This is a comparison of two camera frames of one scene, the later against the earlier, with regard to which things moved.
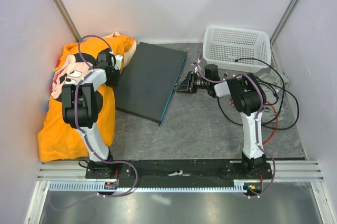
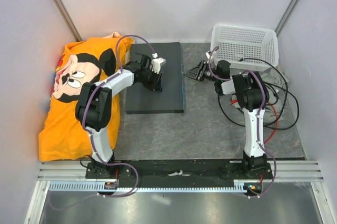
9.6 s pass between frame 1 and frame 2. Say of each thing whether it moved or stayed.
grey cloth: stayed
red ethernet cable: stayed
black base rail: stayed
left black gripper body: moved
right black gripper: moved
